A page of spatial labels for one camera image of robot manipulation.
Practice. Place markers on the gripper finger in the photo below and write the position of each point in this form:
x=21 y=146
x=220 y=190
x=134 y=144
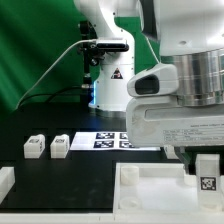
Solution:
x=187 y=158

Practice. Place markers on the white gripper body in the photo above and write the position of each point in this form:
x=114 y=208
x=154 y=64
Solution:
x=160 y=121

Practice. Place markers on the white square tabletop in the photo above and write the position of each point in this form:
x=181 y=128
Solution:
x=160 y=193

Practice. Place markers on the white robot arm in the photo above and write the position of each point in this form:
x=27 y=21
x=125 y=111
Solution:
x=180 y=101

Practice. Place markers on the white left obstacle block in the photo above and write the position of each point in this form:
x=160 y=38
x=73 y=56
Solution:
x=7 y=180

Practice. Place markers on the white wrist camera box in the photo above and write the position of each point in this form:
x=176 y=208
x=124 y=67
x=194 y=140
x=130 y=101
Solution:
x=160 y=80

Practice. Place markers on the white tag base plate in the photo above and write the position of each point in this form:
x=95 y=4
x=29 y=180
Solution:
x=105 y=141

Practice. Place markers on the black camera on stand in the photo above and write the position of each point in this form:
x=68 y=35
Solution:
x=102 y=52

